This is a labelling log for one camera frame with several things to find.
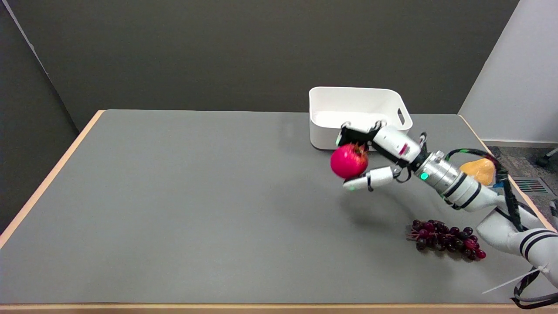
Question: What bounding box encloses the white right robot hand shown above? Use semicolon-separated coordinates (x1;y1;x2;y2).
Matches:
336;121;429;192

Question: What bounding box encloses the red pomegranate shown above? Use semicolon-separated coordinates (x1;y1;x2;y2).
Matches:
330;143;369;179

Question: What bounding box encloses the white plastic storage bin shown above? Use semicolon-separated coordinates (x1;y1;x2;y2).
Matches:
308;86;413;151

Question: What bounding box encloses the yellow pear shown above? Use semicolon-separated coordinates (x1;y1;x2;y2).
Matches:
460;157;497;187

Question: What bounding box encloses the dark red grape bunch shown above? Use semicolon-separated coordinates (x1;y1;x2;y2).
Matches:
406;219;487;261

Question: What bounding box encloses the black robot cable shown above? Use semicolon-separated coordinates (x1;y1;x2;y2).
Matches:
445;149;558;310

